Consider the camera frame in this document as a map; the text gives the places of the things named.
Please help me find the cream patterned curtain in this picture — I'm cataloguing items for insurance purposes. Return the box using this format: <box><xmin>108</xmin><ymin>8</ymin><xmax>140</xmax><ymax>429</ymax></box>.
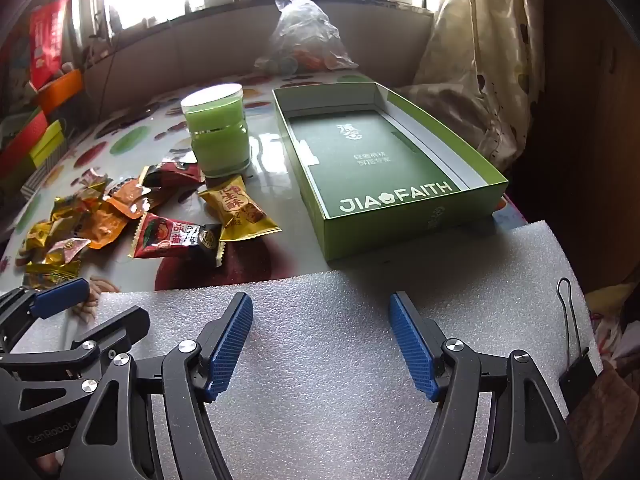
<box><xmin>397</xmin><ymin>0</ymin><xmax>546</xmax><ymax>171</ymax></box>

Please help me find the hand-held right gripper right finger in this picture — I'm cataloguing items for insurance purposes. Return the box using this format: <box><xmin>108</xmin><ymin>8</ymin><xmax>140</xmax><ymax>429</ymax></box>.
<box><xmin>389</xmin><ymin>291</ymin><xmax>583</xmax><ymax>480</ymax></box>

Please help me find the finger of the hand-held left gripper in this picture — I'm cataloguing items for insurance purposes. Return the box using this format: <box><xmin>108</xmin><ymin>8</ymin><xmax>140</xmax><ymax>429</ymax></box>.
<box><xmin>0</xmin><ymin>305</ymin><xmax>152</xmax><ymax>397</ymax></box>
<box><xmin>0</xmin><ymin>277</ymin><xmax>91</xmax><ymax>356</ymax></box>

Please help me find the green cardboard box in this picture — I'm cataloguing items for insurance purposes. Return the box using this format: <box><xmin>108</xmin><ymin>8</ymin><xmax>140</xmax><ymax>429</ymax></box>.
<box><xmin>271</xmin><ymin>81</ymin><xmax>509</xmax><ymax>262</ymax></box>

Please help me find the white foam sheet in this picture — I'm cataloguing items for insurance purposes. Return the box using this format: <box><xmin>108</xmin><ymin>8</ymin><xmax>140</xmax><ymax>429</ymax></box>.
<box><xmin>0</xmin><ymin>220</ymin><xmax>603</xmax><ymax>480</ymax></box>

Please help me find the orange box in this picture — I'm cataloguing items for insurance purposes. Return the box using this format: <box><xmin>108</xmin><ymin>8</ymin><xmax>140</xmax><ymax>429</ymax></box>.
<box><xmin>37</xmin><ymin>69</ymin><xmax>83</xmax><ymax>113</ymax></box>

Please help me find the orange and silver snack packet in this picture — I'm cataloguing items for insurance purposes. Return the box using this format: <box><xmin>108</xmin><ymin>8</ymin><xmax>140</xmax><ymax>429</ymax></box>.
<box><xmin>102</xmin><ymin>180</ymin><xmax>168</xmax><ymax>220</ymax></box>
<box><xmin>75</xmin><ymin>207</ymin><xmax>136</xmax><ymax>250</ymax></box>

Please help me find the red paper bag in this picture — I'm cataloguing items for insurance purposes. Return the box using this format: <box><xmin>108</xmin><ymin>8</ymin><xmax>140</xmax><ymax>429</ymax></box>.
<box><xmin>29</xmin><ymin>0</ymin><xmax>71</xmax><ymax>88</ymax></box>

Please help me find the dark red snack packet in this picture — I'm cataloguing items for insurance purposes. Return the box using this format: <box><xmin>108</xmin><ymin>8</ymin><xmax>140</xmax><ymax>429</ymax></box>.
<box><xmin>138</xmin><ymin>157</ymin><xmax>206</xmax><ymax>196</ymax></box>

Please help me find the white and red snack packet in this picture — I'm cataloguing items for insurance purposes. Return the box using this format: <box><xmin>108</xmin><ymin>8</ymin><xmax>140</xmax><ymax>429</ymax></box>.
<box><xmin>75</xmin><ymin>170</ymin><xmax>113</xmax><ymax>196</ymax></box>

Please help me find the yellow cloth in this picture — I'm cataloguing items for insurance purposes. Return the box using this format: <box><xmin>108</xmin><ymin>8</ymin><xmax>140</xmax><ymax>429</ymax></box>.
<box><xmin>585</xmin><ymin>282</ymin><xmax>636</xmax><ymax>318</ymax></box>

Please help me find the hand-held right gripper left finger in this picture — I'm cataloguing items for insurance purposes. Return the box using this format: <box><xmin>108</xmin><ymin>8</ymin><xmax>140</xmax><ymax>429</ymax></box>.
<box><xmin>60</xmin><ymin>291</ymin><xmax>254</xmax><ymax>480</ymax></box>

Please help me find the brown wooden wardrobe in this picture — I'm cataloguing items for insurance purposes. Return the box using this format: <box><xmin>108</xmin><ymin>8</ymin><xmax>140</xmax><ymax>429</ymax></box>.
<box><xmin>510</xmin><ymin>0</ymin><xmax>640</xmax><ymax>291</ymax></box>

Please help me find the red and black snack packet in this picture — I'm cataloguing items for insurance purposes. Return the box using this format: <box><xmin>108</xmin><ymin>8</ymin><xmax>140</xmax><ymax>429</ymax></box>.
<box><xmin>128</xmin><ymin>212</ymin><xmax>228</xmax><ymax>267</ymax></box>

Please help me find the stack of coloured boxes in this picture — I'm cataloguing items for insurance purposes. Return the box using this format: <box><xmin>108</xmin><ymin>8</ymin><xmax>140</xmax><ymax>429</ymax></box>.
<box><xmin>0</xmin><ymin>110</ymin><xmax>68</xmax><ymax>186</ymax></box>

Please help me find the clear plastic bag with oranges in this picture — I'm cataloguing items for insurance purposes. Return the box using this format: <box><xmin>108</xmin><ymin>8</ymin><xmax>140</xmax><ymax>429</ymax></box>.
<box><xmin>254</xmin><ymin>0</ymin><xmax>360</xmax><ymax>73</ymax></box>

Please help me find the yellow peanut crisp packet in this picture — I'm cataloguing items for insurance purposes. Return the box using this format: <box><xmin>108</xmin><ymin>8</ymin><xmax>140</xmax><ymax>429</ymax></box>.
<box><xmin>198</xmin><ymin>175</ymin><xmax>282</xmax><ymax>242</ymax></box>

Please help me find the round container with clear lid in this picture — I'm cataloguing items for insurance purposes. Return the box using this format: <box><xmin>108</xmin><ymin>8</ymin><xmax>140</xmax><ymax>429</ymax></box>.
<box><xmin>180</xmin><ymin>82</ymin><xmax>251</xmax><ymax>178</ymax></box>

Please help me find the black binder clip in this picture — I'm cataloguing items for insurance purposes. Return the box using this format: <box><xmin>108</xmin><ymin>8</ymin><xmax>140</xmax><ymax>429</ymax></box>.
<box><xmin>556</xmin><ymin>277</ymin><xmax>598</xmax><ymax>408</ymax></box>

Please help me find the fruit print tablecloth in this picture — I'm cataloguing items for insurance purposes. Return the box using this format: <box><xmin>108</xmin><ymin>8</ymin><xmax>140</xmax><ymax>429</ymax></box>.
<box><xmin>0</xmin><ymin>67</ymin><xmax>526</xmax><ymax>292</ymax></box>

